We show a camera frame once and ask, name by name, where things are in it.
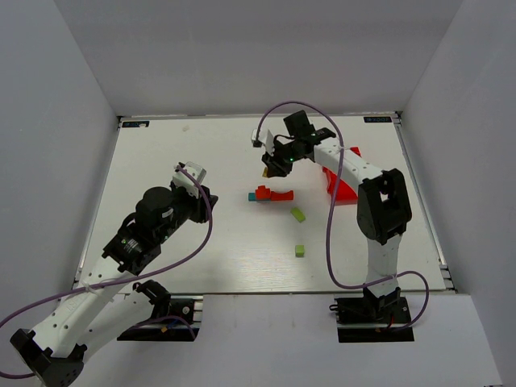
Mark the red arch wood block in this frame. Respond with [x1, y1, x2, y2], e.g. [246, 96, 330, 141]
[270, 190, 294, 202]

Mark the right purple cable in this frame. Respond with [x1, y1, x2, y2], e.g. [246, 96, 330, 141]
[257, 100, 429, 332]

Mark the left table corner label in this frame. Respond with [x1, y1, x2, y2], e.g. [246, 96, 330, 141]
[122, 121, 150, 128]

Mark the red cube wood block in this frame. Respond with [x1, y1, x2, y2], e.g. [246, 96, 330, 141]
[257, 185, 271, 193]

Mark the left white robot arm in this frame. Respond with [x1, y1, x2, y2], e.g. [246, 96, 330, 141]
[10, 181, 218, 386]

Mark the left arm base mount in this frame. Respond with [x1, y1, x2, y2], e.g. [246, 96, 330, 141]
[117, 280, 203, 343]

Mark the red plastic bin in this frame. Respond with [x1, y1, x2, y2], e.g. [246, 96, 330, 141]
[315, 144, 361, 205]

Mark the dark table corner label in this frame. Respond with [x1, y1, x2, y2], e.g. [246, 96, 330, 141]
[364, 116, 392, 123]

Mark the green rectangular wood block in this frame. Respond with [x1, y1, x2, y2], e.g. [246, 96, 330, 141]
[290, 207, 306, 223]

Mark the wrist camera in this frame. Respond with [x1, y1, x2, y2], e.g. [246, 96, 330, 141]
[251, 129, 275, 156]
[171, 161, 206, 199]

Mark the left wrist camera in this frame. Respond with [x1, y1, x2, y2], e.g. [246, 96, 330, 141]
[171, 161, 206, 199]

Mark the green cube wood block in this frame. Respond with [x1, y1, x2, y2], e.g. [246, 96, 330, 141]
[295, 244, 305, 257]

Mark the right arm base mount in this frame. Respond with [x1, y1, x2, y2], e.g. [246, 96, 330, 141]
[329, 298, 414, 343]

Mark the purple cable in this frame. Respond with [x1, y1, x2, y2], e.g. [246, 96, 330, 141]
[257, 100, 429, 332]
[0, 167, 214, 381]

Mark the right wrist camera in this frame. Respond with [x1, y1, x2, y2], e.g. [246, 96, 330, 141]
[251, 129, 275, 156]

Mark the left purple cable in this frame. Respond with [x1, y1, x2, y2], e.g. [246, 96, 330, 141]
[0, 167, 214, 381]

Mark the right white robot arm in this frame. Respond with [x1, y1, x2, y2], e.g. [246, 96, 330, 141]
[252, 110, 412, 322]

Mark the red rectangular wood block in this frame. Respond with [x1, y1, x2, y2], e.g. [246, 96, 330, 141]
[255, 189, 272, 201]

